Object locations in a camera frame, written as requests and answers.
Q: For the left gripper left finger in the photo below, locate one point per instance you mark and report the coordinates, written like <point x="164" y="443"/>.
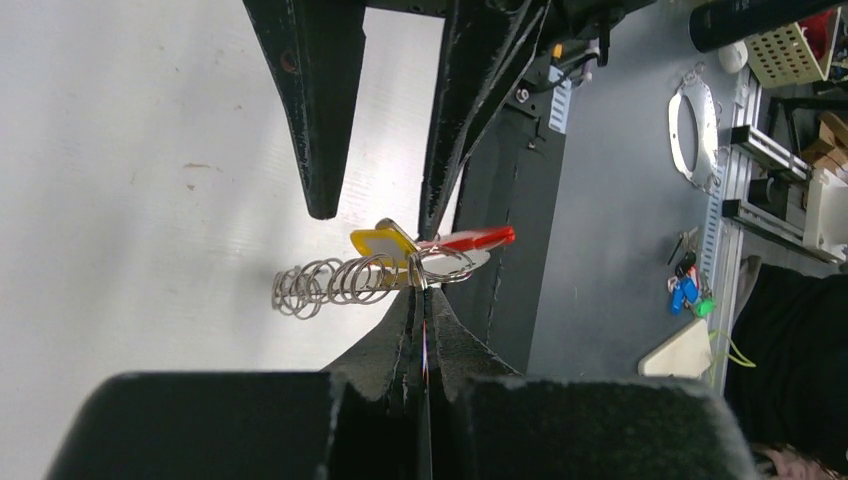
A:
<point x="350" y="420"/>

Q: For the beige perforated basket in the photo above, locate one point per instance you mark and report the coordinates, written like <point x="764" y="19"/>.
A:
<point x="798" y="53"/>

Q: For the black cylinder flask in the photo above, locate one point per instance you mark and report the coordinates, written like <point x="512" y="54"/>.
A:
<point x="716" y="24"/>

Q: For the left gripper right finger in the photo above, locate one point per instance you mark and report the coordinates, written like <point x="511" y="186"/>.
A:
<point x="480" y="421"/>

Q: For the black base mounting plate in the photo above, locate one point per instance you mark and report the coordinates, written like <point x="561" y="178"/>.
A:
<point x="512" y="179"/>

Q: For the red handled keyring holder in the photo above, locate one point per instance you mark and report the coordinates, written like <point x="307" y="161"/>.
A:
<point x="301" y="291"/>

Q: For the yellow key tag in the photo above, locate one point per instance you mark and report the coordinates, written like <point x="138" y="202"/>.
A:
<point x="387" y="245"/>

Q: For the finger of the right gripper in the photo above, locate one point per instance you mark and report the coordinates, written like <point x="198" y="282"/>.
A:
<point x="487" y="47"/>
<point x="314" y="51"/>

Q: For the bunch of coloured key tags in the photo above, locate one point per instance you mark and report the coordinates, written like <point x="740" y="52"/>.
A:
<point x="689" y="287"/>

